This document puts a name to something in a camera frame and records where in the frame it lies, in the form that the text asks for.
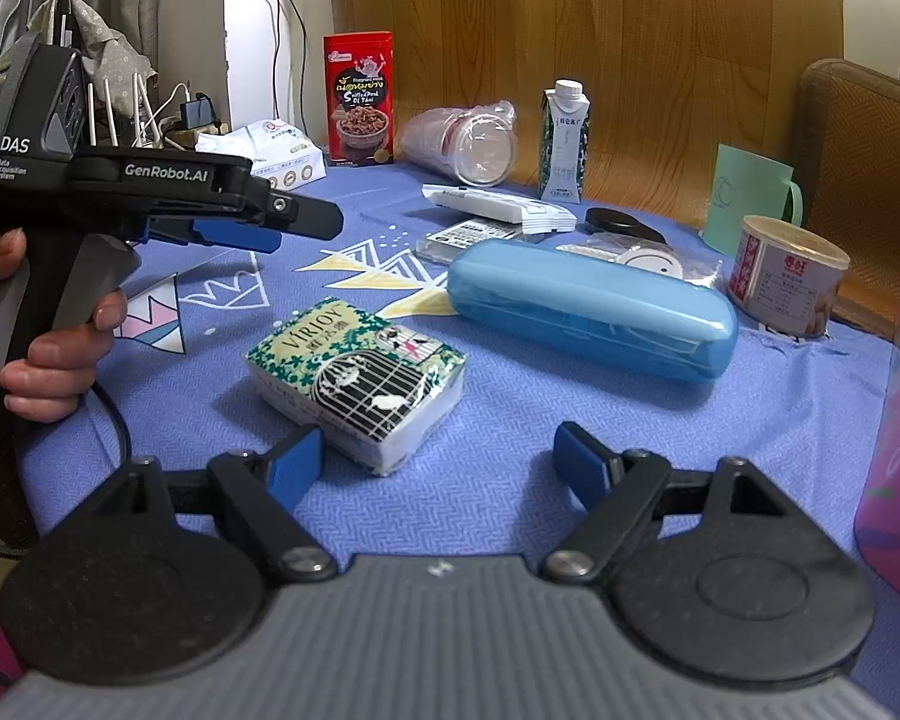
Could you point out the white sachet stack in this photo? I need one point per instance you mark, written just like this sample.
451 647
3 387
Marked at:
549 219

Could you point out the blue glasses case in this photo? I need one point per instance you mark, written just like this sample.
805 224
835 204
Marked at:
592 311

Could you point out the blue printed tablecloth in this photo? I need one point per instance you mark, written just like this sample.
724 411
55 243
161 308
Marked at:
495 427

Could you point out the green white milk carton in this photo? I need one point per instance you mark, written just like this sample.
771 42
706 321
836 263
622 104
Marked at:
566 142

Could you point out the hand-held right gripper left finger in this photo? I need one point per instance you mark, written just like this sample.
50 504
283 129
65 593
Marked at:
296 465

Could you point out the grey floral cloth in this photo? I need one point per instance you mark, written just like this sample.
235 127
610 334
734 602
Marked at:
105 30

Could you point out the wrapped plastic cup stack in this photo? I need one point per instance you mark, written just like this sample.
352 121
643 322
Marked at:
457 142

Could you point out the green printed tissue pack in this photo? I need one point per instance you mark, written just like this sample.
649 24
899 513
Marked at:
352 382

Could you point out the wooden board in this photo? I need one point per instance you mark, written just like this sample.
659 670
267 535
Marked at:
645 30

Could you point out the red snack box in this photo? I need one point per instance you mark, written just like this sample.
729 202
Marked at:
358 97

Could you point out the black round lid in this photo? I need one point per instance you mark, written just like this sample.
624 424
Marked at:
622 223

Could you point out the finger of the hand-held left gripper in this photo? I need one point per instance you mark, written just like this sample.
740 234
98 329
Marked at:
307 217
232 236

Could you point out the person's left hand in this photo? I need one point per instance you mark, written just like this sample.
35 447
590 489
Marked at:
52 367

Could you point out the white tissue pack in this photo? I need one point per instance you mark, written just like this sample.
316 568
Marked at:
270 150

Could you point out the black charger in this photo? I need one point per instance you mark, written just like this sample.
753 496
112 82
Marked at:
197 112

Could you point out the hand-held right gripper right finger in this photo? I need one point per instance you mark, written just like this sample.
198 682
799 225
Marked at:
579 465

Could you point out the white flat box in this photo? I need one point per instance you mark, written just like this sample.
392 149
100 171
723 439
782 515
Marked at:
472 202

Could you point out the clear bag with white disc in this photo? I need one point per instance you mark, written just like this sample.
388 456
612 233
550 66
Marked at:
649 262

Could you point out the brown chair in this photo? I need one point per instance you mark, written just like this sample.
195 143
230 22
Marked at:
870 165

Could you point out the green mug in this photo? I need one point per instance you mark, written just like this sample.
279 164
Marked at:
746 195

